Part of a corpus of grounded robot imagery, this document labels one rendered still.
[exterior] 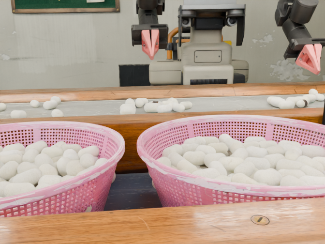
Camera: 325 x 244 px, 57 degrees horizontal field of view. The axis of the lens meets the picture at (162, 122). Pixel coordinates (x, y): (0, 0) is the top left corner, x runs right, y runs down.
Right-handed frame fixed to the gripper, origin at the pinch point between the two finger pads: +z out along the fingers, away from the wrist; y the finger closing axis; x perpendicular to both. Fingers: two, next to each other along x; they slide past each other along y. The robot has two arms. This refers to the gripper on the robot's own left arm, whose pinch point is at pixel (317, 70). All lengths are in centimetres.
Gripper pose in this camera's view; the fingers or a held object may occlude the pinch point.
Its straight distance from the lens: 89.5
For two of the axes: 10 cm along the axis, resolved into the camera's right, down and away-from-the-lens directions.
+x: -0.4, 5.8, 8.1
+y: 10.0, -0.5, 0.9
